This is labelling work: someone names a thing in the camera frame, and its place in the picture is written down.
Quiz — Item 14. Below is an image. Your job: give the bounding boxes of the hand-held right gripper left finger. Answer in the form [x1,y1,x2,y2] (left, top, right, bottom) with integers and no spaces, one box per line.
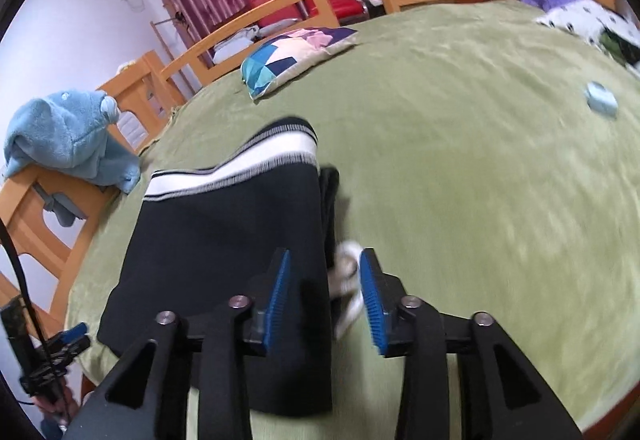
[60,247,293,440]

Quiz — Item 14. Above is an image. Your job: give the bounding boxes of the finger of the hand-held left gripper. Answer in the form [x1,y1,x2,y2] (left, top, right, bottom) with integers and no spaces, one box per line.
[50,336,93,372]
[47,323,91,352]

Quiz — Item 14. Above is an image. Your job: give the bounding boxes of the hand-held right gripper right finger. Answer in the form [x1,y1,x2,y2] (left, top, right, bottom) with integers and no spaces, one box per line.
[359,247,583,440]

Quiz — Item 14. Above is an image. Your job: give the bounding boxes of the black pants with white stripe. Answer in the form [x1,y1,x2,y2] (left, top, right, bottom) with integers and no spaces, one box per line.
[96,118,365,417]

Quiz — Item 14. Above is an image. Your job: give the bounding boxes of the grey cloth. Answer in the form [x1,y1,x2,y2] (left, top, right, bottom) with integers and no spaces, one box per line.
[42,190,84,228]

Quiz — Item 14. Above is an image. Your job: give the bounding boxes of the green bed blanket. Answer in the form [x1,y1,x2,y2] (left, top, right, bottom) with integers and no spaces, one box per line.
[65,0,640,440]

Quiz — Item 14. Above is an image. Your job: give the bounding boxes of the light blue plush garment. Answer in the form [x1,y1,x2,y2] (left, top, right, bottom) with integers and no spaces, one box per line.
[2,90,142,195]

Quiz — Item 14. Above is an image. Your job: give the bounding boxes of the white slatted panel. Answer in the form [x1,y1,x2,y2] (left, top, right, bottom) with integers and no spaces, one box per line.
[120,112,151,145]

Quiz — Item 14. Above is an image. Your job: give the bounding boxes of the geometric patterned pillow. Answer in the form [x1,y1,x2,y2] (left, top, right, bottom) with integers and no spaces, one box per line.
[241,26,360,100]

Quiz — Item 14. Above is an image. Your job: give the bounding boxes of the white folded bedding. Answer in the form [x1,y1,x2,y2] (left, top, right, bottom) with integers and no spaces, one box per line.
[212,17,291,65]

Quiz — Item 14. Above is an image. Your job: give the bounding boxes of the wooden coat rack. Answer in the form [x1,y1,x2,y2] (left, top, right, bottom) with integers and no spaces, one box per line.
[150,12,201,95]

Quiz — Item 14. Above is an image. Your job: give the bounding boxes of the small light blue device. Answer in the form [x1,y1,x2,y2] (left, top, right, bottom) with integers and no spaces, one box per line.
[585,80,619,118]

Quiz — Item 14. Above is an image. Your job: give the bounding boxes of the white floral pillow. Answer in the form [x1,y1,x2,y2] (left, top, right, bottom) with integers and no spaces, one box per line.
[536,0,640,70]

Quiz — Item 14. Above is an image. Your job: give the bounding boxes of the dark green cloth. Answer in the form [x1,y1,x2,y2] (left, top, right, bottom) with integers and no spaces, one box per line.
[600,27,640,68]

